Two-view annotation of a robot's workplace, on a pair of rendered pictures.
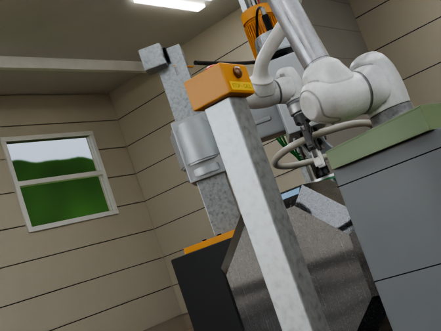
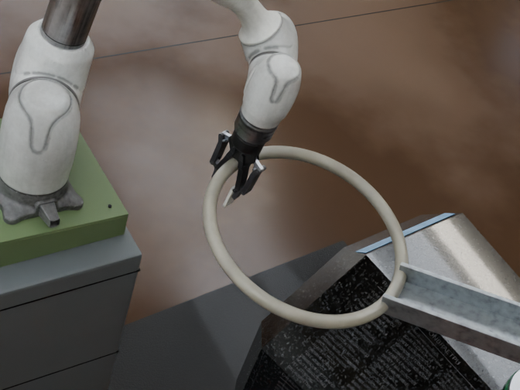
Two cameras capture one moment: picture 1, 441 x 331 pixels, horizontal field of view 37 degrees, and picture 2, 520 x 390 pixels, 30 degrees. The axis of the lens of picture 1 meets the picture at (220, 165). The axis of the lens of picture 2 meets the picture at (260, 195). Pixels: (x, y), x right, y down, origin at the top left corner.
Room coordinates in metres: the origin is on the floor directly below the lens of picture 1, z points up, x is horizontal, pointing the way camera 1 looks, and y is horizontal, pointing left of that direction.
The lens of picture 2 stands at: (2.97, -1.97, 2.51)
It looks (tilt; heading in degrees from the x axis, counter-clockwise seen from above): 45 degrees down; 98
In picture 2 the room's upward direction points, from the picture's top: 20 degrees clockwise
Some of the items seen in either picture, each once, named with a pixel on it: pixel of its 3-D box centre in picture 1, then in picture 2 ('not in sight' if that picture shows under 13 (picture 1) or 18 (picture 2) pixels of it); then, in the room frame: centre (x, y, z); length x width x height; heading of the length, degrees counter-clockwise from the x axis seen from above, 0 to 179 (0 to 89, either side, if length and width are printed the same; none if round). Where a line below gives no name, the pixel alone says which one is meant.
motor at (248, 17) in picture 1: (268, 36); not in sight; (4.18, -0.58, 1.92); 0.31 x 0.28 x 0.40; 85
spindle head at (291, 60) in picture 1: (295, 100); not in sight; (3.61, -0.52, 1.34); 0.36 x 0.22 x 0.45; 175
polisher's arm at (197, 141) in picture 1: (228, 134); not in sight; (4.20, -0.12, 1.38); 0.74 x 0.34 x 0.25; 89
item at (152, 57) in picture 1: (155, 58); not in sight; (4.08, 0.17, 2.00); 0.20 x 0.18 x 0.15; 57
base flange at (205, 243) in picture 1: (231, 234); not in sight; (4.20, 0.08, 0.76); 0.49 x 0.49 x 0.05; 57
